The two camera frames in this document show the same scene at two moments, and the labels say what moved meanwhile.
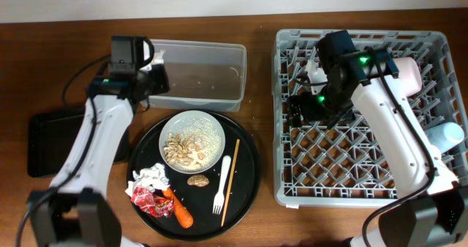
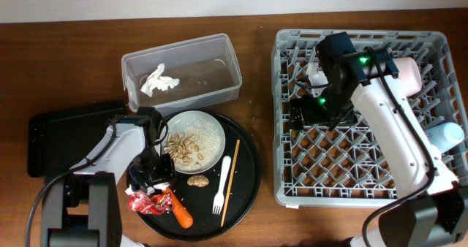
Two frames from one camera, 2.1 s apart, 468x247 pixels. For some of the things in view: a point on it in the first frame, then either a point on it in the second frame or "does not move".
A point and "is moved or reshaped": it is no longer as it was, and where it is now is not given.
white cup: x=444 y=136 does not move
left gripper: x=163 y=82 -> x=167 y=173
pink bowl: x=409 y=74 does not move
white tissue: x=158 y=58 is moved or reshaped
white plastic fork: x=219 y=199 does not move
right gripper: x=304 y=100 does not move
